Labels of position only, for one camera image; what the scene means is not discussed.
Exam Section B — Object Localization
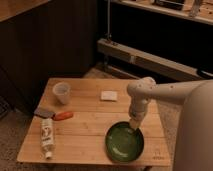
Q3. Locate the green ceramic bowl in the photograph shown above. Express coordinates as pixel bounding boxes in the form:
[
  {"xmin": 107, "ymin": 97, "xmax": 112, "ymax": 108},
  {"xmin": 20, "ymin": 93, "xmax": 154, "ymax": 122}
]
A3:
[{"xmin": 105, "ymin": 121, "xmax": 144, "ymax": 163}]

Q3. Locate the metal vertical pole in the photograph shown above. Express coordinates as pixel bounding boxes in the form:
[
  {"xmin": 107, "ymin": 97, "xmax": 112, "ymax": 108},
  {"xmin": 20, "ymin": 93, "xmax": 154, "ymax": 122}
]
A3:
[{"xmin": 107, "ymin": 0, "xmax": 111, "ymax": 42}]

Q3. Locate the translucent plastic cup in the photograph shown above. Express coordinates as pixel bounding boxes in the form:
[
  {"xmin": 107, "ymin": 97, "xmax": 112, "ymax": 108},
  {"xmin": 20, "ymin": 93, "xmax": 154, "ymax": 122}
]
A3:
[{"xmin": 52, "ymin": 82, "xmax": 71, "ymax": 105}]

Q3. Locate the wooden shelf with items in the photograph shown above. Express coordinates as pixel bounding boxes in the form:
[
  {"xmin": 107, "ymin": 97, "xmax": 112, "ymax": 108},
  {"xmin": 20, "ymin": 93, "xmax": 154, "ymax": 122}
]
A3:
[{"xmin": 112, "ymin": 0, "xmax": 213, "ymax": 26}]

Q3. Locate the white tube bottle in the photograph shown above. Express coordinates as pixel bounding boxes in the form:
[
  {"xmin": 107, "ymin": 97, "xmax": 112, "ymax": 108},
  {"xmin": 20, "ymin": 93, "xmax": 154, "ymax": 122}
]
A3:
[{"xmin": 41, "ymin": 118, "xmax": 54, "ymax": 160}]

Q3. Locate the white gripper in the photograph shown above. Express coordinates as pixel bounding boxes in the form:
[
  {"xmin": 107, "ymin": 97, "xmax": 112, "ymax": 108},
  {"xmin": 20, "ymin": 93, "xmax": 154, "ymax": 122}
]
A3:
[{"xmin": 129, "ymin": 98, "xmax": 149, "ymax": 130}]

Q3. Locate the orange carrot toy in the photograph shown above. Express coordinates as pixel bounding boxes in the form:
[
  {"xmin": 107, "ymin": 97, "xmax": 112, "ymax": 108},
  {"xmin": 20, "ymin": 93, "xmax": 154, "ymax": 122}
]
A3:
[{"xmin": 53, "ymin": 112, "xmax": 73, "ymax": 121}]

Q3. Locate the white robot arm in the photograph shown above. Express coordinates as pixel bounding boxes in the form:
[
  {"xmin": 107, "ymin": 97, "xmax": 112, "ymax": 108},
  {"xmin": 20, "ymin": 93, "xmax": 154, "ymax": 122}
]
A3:
[{"xmin": 127, "ymin": 77, "xmax": 213, "ymax": 171}]

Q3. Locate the dark grey sponge block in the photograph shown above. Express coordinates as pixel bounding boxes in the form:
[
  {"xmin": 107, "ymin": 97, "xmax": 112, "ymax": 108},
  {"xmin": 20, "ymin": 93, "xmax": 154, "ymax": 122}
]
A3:
[{"xmin": 34, "ymin": 108, "xmax": 54, "ymax": 118}]

